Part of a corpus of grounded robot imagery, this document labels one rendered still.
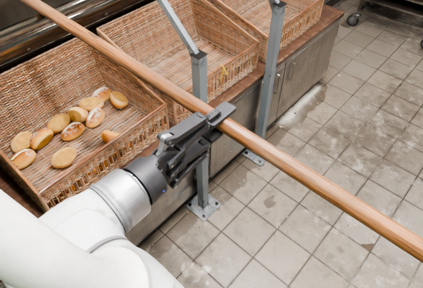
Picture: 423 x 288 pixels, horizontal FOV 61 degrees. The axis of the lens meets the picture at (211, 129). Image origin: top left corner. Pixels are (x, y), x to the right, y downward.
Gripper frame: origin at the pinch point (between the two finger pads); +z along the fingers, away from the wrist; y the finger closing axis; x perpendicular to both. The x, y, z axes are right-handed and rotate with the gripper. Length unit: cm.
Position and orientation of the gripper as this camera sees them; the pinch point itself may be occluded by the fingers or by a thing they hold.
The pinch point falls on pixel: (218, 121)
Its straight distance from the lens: 68.7
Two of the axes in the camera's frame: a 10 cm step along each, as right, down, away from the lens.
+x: 7.4, 4.8, -4.6
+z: 6.7, -5.4, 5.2
